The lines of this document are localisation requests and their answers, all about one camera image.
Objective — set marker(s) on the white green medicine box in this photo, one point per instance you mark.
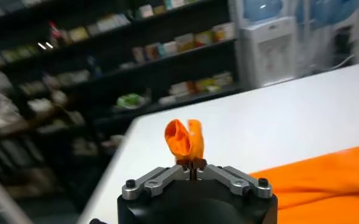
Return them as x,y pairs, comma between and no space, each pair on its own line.
225,78

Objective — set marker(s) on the white red-print medicine box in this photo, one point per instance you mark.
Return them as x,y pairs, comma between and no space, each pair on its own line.
180,89

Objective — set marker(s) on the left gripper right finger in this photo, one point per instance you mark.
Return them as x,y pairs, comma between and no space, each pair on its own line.
237,181

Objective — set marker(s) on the blue water jug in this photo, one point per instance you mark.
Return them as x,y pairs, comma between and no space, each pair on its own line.
334,10

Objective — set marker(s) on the white orange medicine box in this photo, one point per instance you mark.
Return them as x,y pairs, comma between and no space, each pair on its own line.
203,38

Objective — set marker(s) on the upright blue water bottle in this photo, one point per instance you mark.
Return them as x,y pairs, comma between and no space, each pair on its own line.
262,8

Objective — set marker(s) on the white red medicine box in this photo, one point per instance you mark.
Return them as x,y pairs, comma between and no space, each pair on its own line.
151,51

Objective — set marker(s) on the bowl with green packets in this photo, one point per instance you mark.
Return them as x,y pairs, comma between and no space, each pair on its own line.
130,101

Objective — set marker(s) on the yellow green medicine box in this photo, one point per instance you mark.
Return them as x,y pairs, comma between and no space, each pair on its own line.
205,85

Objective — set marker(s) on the white metal bottle rack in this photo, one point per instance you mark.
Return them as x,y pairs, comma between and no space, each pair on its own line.
343,45

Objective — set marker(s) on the black shelving unit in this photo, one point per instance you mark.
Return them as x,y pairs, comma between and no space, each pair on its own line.
106,76

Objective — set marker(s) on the orange t-shirt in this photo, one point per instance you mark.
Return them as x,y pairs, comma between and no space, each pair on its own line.
319,182

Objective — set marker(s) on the white paper cup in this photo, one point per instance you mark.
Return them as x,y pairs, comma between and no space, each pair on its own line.
228,31

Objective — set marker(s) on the red cap cola bottle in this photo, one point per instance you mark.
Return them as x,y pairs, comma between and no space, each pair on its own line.
55,30

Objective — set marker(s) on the white water dispenser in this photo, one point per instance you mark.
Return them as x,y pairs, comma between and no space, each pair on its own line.
267,51

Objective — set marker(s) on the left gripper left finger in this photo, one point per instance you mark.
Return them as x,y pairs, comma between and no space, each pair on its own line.
154,182

